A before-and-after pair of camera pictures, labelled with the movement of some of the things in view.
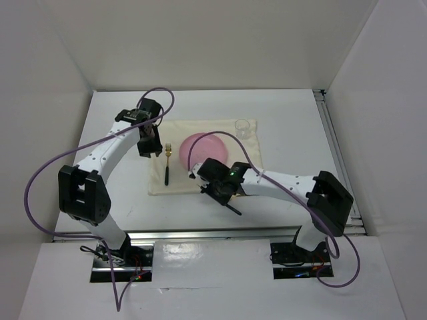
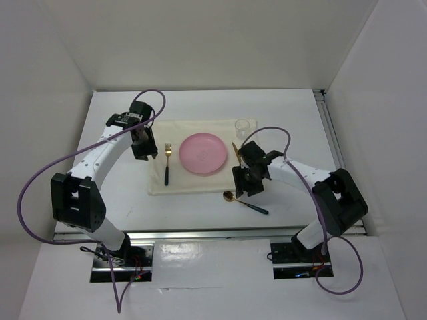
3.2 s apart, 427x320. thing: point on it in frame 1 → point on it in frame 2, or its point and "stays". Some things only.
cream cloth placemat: [167, 175] stays
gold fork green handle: [168, 153] stays
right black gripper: [207, 188] → [238, 173]
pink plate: [207, 147] stays
